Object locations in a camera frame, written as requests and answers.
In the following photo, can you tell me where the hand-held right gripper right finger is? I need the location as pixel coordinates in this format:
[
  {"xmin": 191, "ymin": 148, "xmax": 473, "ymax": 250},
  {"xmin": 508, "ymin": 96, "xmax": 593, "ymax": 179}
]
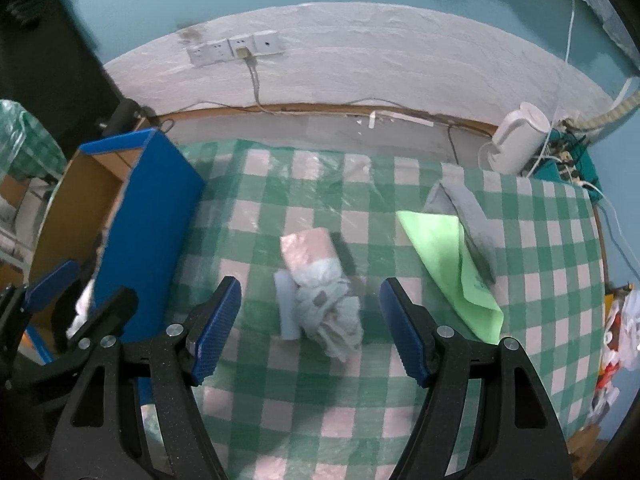
[{"xmin": 379, "ymin": 277, "xmax": 573, "ymax": 480}]

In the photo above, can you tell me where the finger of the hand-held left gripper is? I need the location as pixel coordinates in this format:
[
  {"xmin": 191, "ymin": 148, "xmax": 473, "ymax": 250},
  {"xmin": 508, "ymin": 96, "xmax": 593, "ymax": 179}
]
[
  {"xmin": 0, "ymin": 259, "xmax": 81, "ymax": 321},
  {"xmin": 10, "ymin": 287, "xmax": 140, "ymax": 396}
]

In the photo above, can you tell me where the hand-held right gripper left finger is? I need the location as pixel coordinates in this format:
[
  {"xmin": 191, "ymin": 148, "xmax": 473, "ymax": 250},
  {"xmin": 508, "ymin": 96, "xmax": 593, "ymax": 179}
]
[{"xmin": 44, "ymin": 275, "xmax": 242, "ymax": 480}]

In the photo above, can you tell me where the pink white patterned sock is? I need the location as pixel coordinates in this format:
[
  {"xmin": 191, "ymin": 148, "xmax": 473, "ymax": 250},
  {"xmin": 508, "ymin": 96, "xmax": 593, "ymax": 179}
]
[{"xmin": 274, "ymin": 227, "xmax": 364, "ymax": 362}]

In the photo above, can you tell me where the blue cardboard box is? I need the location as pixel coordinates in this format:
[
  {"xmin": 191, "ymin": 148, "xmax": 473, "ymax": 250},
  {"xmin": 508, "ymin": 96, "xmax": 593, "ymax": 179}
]
[{"xmin": 27, "ymin": 127, "xmax": 206, "ymax": 376}]

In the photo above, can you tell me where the light green cloth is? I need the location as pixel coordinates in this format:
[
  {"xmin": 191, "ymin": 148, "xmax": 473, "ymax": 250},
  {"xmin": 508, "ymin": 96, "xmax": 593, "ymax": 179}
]
[{"xmin": 396, "ymin": 210, "xmax": 505, "ymax": 346}]

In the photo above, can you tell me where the grey cloth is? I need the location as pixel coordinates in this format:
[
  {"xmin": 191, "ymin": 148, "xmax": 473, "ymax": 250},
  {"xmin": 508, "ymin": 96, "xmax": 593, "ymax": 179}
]
[{"xmin": 422, "ymin": 180, "xmax": 498, "ymax": 281}]

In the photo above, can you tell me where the green checkered plastic sheet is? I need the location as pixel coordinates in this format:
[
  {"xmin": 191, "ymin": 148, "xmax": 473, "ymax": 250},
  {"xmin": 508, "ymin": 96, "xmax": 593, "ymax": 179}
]
[{"xmin": 0, "ymin": 99, "xmax": 66, "ymax": 181}]

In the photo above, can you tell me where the green checkered tablecloth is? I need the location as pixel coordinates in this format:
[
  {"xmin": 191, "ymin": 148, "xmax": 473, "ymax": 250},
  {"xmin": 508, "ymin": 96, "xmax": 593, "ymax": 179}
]
[{"xmin": 140, "ymin": 139, "xmax": 608, "ymax": 480}]

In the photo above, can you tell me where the black cylindrical object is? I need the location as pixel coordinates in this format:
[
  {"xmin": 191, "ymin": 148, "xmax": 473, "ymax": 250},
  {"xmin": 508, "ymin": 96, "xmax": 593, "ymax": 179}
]
[{"xmin": 102, "ymin": 99, "xmax": 146, "ymax": 136}]

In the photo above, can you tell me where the white tape strip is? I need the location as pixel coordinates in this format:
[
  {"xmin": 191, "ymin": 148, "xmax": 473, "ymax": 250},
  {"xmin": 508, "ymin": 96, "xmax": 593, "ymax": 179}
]
[{"xmin": 367, "ymin": 109, "xmax": 436, "ymax": 131}]

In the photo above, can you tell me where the white electric kettle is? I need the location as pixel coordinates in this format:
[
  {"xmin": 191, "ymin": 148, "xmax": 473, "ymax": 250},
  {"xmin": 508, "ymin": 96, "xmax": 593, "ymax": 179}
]
[{"xmin": 479, "ymin": 101, "xmax": 551, "ymax": 177}]

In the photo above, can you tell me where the white trash bag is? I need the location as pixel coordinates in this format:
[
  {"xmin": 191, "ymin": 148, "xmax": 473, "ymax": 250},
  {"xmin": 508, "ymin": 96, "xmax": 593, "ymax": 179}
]
[{"xmin": 592, "ymin": 287, "xmax": 640, "ymax": 411}]

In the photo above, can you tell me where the black hanging jacket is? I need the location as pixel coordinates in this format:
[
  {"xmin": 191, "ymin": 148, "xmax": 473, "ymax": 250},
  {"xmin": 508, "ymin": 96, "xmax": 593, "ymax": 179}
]
[{"xmin": 0, "ymin": 0, "xmax": 126, "ymax": 126}]

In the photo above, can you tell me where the white power strip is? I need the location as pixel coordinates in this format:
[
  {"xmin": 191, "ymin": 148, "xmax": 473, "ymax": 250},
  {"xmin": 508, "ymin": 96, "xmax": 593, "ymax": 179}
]
[{"xmin": 550, "ymin": 150, "xmax": 586, "ymax": 186}]

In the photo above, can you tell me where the teal plastic basket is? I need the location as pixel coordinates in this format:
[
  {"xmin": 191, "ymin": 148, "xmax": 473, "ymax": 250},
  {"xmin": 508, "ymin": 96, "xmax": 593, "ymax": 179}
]
[{"xmin": 530, "ymin": 125, "xmax": 598, "ymax": 201}]

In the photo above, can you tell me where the beige patterned trim strip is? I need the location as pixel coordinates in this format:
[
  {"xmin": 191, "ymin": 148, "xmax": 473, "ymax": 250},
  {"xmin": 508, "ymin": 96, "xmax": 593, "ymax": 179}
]
[{"xmin": 565, "ymin": 77, "xmax": 640, "ymax": 133}]

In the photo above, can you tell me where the white power cable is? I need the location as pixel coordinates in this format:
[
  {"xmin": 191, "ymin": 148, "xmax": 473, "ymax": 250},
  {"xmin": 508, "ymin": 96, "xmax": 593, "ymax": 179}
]
[{"xmin": 575, "ymin": 180, "xmax": 633, "ymax": 291}]

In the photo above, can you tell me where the grey plug cable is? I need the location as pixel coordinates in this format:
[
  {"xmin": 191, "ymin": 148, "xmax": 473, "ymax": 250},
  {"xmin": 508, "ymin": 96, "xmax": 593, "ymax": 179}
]
[{"xmin": 236, "ymin": 47, "xmax": 268, "ymax": 113}]

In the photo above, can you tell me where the white double wall socket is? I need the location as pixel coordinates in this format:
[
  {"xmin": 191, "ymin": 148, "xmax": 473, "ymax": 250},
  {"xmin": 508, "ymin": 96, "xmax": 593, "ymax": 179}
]
[{"xmin": 186, "ymin": 40, "xmax": 232, "ymax": 67}]

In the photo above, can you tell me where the white round-hole wall plate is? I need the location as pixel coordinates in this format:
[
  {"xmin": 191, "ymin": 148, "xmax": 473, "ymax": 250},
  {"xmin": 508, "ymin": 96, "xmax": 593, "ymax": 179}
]
[{"xmin": 253, "ymin": 31, "xmax": 284, "ymax": 56}]

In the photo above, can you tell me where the white hanging cord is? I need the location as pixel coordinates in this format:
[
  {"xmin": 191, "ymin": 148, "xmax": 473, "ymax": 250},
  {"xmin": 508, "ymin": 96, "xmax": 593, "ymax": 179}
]
[{"xmin": 530, "ymin": 0, "xmax": 576, "ymax": 171}]

